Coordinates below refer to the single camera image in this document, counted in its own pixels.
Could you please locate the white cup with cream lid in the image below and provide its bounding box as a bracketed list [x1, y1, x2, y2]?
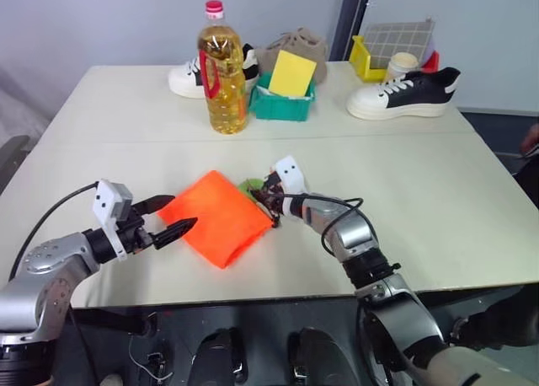
[385, 51, 419, 82]

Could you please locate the cooking oil bottle red cap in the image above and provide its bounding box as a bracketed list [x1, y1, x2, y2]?
[196, 0, 249, 136]

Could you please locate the orange fabric pouch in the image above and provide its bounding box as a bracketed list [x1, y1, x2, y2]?
[156, 169, 274, 271]

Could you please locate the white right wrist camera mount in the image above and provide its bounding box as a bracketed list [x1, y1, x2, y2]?
[272, 154, 312, 195]

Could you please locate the beige suede boot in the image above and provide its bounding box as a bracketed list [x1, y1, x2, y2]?
[254, 26, 329, 83]

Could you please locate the white black sneaker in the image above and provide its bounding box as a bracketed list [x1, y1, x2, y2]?
[168, 43, 260, 99]
[345, 67, 462, 120]

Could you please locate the bystander bare hand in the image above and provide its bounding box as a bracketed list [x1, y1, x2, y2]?
[519, 123, 539, 153]

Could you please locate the bystander dark clothing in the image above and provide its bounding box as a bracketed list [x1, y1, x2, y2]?
[514, 147, 539, 222]

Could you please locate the white tube with green cap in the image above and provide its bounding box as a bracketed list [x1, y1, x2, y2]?
[237, 177, 267, 196]

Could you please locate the yellow sponge sheet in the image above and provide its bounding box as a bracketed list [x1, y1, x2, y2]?
[268, 50, 318, 97]

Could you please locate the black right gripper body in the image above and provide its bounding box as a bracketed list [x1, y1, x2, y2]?
[254, 170, 289, 218]

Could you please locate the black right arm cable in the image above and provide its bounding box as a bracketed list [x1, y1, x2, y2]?
[277, 194, 366, 257]

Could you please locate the red plastic bin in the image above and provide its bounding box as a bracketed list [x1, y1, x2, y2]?
[419, 50, 441, 73]

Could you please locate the grey checked cloth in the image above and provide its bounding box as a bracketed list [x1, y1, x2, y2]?
[362, 16, 437, 68]

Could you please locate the dark door frame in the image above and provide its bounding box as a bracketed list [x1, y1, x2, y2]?
[325, 0, 372, 62]

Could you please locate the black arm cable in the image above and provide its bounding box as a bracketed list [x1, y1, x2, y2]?
[277, 194, 366, 257]
[7, 182, 100, 284]

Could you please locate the dark rounded shape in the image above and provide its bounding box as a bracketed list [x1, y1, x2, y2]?
[195, 326, 248, 385]
[286, 325, 351, 386]

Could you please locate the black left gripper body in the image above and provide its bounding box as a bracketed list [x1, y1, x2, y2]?
[113, 201, 157, 255]

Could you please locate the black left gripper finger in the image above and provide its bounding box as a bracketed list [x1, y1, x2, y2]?
[141, 195, 175, 215]
[152, 217, 199, 251]

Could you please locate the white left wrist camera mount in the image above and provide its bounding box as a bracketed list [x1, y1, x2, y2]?
[92, 178, 134, 263]

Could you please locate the green plastic bin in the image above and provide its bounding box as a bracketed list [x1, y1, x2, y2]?
[248, 72, 318, 122]

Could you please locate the yellow plastic bin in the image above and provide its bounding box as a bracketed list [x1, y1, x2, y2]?
[348, 35, 389, 83]

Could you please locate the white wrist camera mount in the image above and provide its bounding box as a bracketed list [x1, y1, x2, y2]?
[92, 178, 134, 263]
[272, 154, 312, 195]

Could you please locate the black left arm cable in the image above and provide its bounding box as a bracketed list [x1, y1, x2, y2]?
[7, 182, 100, 284]

